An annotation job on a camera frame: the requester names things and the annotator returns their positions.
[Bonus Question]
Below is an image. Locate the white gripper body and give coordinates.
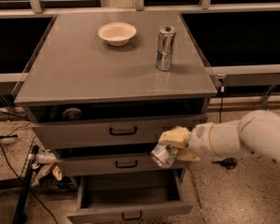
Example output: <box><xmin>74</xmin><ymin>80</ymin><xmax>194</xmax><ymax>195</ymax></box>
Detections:
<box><xmin>189</xmin><ymin>123</ymin><xmax>215</xmax><ymax>157</ymax></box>

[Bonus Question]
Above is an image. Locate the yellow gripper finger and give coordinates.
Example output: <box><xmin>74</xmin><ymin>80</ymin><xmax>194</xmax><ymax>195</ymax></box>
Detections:
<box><xmin>159</xmin><ymin>126</ymin><xmax>190</xmax><ymax>149</ymax></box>
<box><xmin>176</xmin><ymin>148</ymin><xmax>201</xmax><ymax>161</ymax></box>

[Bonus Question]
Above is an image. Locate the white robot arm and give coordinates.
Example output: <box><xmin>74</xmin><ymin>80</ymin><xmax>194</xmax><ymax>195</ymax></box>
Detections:
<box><xmin>159</xmin><ymin>110</ymin><xmax>280</xmax><ymax>164</ymax></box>

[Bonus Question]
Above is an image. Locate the grey bottom drawer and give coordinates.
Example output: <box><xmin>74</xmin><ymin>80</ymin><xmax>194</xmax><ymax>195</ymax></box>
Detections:
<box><xmin>68</xmin><ymin>170</ymin><xmax>192</xmax><ymax>224</ymax></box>

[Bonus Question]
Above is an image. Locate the grey drawer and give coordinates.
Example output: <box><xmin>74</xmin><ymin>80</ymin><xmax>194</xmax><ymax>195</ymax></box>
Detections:
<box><xmin>68</xmin><ymin>170</ymin><xmax>192</xmax><ymax>224</ymax></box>
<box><xmin>33</xmin><ymin>114</ymin><xmax>207</xmax><ymax>149</ymax></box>
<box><xmin>56</xmin><ymin>149</ymin><xmax>195</xmax><ymax>176</ymax></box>

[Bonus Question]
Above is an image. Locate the grey drawer cabinet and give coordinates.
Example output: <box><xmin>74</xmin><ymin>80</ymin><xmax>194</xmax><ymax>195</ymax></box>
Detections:
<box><xmin>13</xmin><ymin>9</ymin><xmax>218</xmax><ymax>179</ymax></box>

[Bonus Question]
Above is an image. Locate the grey middle drawer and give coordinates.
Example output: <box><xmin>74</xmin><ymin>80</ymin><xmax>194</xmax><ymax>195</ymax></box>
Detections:
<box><xmin>56</xmin><ymin>149</ymin><xmax>195</xmax><ymax>176</ymax></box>

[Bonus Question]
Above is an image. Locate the silver blue energy drink can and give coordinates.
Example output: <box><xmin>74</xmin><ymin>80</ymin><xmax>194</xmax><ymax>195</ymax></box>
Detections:
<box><xmin>156</xmin><ymin>25</ymin><xmax>176</xmax><ymax>71</ymax></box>

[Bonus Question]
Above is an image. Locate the grey top drawer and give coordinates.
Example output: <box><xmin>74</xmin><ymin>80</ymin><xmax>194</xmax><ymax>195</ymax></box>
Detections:
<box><xmin>33</xmin><ymin>114</ymin><xmax>207</xmax><ymax>149</ymax></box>

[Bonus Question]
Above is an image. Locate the round object in top drawer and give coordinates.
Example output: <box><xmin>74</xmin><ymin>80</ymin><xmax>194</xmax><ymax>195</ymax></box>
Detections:
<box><xmin>62</xmin><ymin>107</ymin><xmax>82</xmax><ymax>120</ymax></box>

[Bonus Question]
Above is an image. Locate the white paper bowl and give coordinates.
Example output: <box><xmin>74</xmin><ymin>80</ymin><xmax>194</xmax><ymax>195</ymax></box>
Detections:
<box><xmin>98</xmin><ymin>22</ymin><xmax>136</xmax><ymax>47</ymax></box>

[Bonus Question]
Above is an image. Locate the black stand pole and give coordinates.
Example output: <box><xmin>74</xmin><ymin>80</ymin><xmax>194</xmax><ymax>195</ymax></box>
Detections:
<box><xmin>12</xmin><ymin>145</ymin><xmax>39</xmax><ymax>224</ymax></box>

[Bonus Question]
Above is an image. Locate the metal window railing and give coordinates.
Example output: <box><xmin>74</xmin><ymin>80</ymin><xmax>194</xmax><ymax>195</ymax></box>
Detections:
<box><xmin>0</xmin><ymin>0</ymin><xmax>280</xmax><ymax>110</ymax></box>

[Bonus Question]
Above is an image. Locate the black cable with adapter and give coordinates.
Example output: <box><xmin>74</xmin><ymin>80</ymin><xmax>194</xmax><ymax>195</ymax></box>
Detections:
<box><xmin>210</xmin><ymin>85</ymin><xmax>239</xmax><ymax>170</ymax></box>

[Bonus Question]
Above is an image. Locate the black floor cable left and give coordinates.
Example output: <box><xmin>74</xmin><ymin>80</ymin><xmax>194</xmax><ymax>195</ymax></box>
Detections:
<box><xmin>0</xmin><ymin>132</ymin><xmax>59</xmax><ymax>224</ymax></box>

